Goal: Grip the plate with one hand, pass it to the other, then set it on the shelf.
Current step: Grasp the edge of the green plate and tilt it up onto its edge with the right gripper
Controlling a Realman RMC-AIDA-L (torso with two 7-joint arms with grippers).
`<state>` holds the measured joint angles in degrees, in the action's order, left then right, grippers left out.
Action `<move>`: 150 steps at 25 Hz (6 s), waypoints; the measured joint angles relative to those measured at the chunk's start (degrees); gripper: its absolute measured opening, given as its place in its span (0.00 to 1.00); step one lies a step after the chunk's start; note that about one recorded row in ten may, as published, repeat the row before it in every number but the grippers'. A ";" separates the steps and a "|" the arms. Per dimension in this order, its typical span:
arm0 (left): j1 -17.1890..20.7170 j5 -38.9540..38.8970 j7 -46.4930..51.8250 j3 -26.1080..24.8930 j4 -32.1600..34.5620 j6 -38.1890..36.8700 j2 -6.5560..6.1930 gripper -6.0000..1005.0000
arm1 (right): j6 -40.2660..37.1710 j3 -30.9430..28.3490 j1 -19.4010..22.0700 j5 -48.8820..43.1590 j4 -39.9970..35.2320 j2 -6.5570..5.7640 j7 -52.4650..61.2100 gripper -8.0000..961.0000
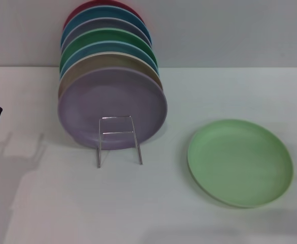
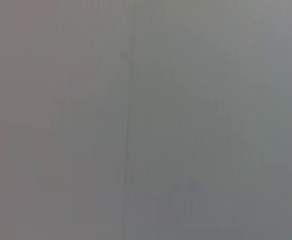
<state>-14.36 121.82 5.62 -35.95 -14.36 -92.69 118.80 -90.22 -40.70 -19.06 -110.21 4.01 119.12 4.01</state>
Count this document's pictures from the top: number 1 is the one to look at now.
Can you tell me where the light green plate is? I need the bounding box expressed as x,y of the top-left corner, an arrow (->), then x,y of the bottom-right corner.
187,118 -> 295,209

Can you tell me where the purple plate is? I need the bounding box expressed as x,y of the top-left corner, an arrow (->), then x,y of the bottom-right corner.
57,67 -> 168,150

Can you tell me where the beige plate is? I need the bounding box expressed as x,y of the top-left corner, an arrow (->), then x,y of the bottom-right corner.
57,51 -> 164,101

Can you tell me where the maroon plate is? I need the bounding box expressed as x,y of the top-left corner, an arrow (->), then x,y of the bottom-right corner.
62,0 -> 145,31

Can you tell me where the light blue plate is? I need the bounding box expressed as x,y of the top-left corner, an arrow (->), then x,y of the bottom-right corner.
59,40 -> 160,79

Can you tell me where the dark green plate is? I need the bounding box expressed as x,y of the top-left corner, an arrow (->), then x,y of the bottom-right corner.
59,28 -> 158,74

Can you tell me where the grey lavender plate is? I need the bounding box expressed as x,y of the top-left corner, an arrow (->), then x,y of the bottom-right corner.
60,17 -> 153,51

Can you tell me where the teal blue plate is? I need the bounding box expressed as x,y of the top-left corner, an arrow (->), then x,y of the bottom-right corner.
60,5 -> 153,49

